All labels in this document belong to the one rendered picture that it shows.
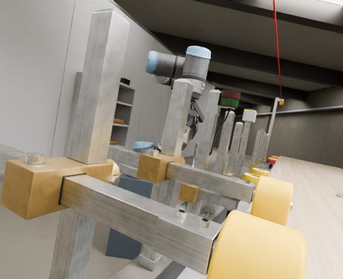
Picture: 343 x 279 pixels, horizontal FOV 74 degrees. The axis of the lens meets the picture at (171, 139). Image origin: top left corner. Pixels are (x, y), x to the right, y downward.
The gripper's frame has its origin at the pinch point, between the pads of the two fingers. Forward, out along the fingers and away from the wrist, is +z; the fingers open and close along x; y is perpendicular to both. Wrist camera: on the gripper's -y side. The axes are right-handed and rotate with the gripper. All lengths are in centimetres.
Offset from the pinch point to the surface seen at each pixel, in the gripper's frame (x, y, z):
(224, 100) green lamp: 16.5, 7.5, -18.1
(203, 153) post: 12.7, 6.9, -0.5
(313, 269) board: 47, 40, 6
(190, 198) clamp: 14.9, 13.9, 13.0
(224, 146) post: 8.9, -17.8, -2.6
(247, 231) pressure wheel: 43, 57, -1
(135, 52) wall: -299, -233, -132
